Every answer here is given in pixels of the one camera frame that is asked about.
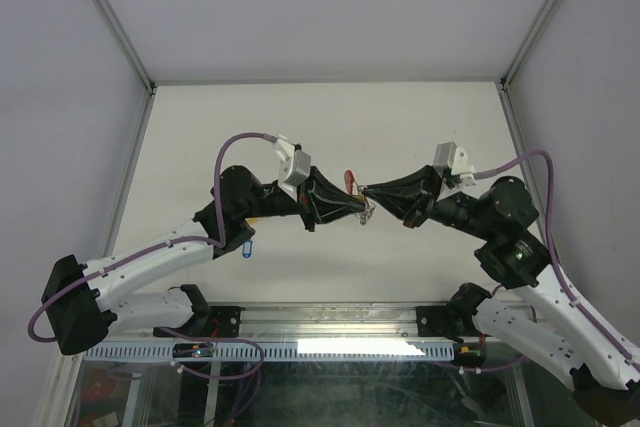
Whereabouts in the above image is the left aluminium frame post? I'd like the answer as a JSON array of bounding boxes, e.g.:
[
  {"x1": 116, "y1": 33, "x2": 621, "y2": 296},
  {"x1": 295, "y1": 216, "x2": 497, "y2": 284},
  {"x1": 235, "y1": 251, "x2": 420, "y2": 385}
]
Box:
[{"x1": 91, "y1": 0, "x2": 156, "y2": 94}]

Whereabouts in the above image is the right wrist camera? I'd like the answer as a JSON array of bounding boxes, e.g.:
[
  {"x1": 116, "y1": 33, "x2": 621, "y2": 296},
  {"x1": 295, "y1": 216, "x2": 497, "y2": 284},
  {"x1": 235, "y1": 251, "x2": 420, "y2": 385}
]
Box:
[{"x1": 432, "y1": 142, "x2": 476, "y2": 189}]

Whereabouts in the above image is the aluminium front rail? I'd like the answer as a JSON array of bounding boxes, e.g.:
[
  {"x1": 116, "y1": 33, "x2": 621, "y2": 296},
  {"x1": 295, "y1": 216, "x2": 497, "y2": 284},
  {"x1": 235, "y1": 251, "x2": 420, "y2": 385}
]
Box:
[{"x1": 63, "y1": 300, "x2": 599, "y2": 343}]

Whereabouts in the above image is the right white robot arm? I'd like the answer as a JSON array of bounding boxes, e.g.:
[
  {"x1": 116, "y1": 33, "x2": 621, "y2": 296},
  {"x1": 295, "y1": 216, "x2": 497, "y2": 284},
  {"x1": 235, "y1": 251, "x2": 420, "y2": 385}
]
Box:
[{"x1": 362, "y1": 166, "x2": 639, "y2": 426}]

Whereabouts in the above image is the red handled metal keyring holder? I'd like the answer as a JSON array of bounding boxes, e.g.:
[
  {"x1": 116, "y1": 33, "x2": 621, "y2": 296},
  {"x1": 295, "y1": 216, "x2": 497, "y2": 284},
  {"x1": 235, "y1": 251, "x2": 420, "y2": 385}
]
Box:
[{"x1": 344, "y1": 169, "x2": 376, "y2": 226}]

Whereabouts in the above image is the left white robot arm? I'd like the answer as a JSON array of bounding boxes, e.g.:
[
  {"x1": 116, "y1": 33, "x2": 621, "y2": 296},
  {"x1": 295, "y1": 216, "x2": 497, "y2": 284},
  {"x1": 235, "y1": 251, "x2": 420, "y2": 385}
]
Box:
[{"x1": 40, "y1": 166, "x2": 367, "y2": 355}]

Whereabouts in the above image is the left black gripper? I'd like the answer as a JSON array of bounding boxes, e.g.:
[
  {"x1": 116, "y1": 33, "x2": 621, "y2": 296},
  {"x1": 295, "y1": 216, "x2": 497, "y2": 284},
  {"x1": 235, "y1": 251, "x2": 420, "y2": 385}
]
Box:
[{"x1": 240, "y1": 167, "x2": 366, "y2": 233}]

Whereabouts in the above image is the slotted cable duct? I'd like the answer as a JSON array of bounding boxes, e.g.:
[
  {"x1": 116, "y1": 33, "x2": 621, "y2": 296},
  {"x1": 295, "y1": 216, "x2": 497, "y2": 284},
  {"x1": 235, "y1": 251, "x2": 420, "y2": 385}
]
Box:
[{"x1": 84, "y1": 338, "x2": 455, "y2": 363}]

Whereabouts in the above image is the right aluminium frame post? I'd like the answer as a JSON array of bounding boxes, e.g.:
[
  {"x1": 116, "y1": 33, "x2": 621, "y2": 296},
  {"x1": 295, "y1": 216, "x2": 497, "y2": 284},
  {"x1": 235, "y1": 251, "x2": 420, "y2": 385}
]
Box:
[{"x1": 499, "y1": 0, "x2": 562, "y2": 90}]

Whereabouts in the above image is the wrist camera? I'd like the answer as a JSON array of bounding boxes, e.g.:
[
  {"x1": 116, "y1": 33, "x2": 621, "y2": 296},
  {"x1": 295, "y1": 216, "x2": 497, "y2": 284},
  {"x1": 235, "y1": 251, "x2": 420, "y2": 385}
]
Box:
[
  {"x1": 432, "y1": 142, "x2": 476, "y2": 189},
  {"x1": 273, "y1": 136, "x2": 311, "y2": 200}
]

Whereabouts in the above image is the blue tag key lower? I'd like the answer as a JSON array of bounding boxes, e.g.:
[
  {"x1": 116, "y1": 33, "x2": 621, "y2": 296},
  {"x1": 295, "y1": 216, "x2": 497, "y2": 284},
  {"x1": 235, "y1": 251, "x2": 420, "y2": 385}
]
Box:
[{"x1": 241, "y1": 240, "x2": 254, "y2": 259}]

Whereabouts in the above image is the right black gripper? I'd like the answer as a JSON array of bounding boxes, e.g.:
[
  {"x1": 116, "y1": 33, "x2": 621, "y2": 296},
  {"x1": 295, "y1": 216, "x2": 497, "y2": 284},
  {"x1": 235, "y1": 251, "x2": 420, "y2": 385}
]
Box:
[{"x1": 361, "y1": 165, "x2": 495, "y2": 241}]

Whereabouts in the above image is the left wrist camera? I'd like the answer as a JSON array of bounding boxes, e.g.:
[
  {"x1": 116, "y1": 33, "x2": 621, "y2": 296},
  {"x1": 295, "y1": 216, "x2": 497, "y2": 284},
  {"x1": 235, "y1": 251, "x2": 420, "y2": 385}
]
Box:
[{"x1": 273, "y1": 136, "x2": 311, "y2": 200}]

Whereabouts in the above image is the aluminium frame post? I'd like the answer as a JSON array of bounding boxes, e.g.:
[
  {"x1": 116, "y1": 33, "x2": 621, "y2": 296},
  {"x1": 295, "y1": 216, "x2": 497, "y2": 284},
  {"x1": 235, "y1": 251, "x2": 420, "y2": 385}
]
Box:
[
  {"x1": 91, "y1": 0, "x2": 156, "y2": 94},
  {"x1": 499, "y1": 0, "x2": 562, "y2": 90}
]

